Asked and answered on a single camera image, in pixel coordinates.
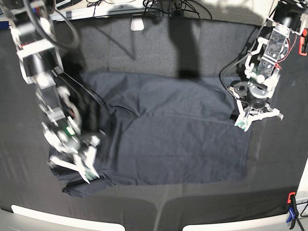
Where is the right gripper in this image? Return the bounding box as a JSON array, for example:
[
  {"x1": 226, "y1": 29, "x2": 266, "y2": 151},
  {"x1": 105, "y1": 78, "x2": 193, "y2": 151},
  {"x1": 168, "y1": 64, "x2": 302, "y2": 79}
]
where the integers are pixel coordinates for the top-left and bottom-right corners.
[{"x1": 50, "y1": 135, "x2": 101, "y2": 172}]

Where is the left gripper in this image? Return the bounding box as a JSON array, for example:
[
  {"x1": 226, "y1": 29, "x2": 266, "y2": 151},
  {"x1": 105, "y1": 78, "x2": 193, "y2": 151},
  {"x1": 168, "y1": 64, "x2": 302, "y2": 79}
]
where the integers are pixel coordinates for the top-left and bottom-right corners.
[{"x1": 235, "y1": 96, "x2": 284, "y2": 122}]

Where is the dark grey t-shirt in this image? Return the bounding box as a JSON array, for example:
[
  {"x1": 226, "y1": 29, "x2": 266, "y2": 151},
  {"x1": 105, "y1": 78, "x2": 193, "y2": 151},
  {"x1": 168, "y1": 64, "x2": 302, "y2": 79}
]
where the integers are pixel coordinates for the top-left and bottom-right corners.
[{"x1": 51, "y1": 72, "x2": 250, "y2": 197}]

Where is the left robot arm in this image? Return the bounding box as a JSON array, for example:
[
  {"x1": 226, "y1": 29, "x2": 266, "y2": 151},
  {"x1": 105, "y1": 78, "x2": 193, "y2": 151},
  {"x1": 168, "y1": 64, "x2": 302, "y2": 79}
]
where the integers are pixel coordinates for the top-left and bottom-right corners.
[{"x1": 228, "y1": 0, "x2": 308, "y2": 131}]

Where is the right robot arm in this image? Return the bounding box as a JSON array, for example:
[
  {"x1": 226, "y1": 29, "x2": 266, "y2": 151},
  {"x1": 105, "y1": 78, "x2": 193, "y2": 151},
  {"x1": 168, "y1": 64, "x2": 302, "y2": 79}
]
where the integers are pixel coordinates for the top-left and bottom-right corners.
[{"x1": 0, "y1": 0, "x2": 101, "y2": 182}]

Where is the black felt table cover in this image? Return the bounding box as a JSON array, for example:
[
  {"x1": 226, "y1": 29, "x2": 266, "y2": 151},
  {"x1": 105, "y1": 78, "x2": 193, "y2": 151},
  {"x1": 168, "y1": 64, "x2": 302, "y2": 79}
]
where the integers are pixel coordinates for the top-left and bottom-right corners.
[{"x1": 0, "y1": 18, "x2": 308, "y2": 231}]

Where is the red clamp far right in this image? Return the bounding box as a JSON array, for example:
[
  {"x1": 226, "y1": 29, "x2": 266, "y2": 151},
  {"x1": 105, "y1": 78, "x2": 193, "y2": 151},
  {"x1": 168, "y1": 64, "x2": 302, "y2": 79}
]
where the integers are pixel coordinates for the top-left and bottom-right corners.
[{"x1": 298, "y1": 28, "x2": 308, "y2": 56}]

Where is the blue clamp near right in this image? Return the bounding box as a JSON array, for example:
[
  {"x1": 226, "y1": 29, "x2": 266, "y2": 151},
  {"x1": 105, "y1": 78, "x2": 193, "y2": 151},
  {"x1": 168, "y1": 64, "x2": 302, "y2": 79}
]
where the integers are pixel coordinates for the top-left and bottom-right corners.
[{"x1": 286, "y1": 192, "x2": 305, "y2": 231}]

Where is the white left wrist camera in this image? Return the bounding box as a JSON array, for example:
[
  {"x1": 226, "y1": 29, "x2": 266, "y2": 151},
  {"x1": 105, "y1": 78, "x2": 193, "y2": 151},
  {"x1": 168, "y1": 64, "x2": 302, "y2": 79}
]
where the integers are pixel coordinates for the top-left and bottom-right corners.
[{"x1": 234, "y1": 115, "x2": 251, "y2": 132}]

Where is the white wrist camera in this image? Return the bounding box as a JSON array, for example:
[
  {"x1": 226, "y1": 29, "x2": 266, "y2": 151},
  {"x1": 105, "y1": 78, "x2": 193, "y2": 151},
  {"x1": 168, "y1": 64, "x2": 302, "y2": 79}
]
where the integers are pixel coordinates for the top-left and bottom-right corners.
[
  {"x1": 76, "y1": 160, "x2": 100, "y2": 184},
  {"x1": 234, "y1": 115, "x2": 251, "y2": 132}
]

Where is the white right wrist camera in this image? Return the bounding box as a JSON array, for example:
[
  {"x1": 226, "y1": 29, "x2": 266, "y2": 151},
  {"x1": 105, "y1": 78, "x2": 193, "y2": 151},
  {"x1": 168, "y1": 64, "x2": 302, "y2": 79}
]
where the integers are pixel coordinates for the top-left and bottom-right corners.
[{"x1": 76, "y1": 160, "x2": 100, "y2": 184}]

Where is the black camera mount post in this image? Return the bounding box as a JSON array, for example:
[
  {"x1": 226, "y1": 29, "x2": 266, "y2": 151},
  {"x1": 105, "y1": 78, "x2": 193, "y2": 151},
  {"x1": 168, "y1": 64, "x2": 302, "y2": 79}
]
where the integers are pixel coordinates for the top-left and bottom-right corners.
[{"x1": 168, "y1": 17, "x2": 200, "y2": 79}]

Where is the black cable bundle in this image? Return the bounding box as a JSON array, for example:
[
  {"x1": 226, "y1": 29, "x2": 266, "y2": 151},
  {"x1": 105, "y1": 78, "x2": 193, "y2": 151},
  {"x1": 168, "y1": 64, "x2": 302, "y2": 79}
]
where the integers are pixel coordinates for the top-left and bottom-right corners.
[{"x1": 142, "y1": 0, "x2": 213, "y2": 20}]

